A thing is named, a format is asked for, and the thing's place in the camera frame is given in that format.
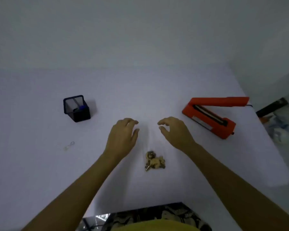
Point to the small clear plastic piece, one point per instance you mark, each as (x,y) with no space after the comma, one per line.
(69,145)

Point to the person's right thumb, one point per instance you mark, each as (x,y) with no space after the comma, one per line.
(163,131)

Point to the black white patterned cloth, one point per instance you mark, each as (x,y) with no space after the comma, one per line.
(144,215)

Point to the person's left hand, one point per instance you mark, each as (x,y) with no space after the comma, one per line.
(120,139)

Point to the person's yellow shirt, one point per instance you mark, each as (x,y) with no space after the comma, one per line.
(156,225)

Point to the orange heat sealer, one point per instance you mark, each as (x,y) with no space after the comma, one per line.
(215,117)

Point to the blue white clutter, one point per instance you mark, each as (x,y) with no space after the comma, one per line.
(277,126)

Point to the black mesh pen holder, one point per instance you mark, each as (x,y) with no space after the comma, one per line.
(80,114)

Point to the dark bar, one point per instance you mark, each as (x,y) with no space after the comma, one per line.
(272,107)

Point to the person's left thumb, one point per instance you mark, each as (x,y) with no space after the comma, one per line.
(135,135)

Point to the clear plastic bag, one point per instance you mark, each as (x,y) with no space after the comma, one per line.
(149,144)

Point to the person's right hand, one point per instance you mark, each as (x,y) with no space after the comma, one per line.
(179,134)

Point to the person's left forearm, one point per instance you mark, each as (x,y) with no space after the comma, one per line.
(81,190)

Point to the person's right forearm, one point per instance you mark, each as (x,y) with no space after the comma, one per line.
(231,187)

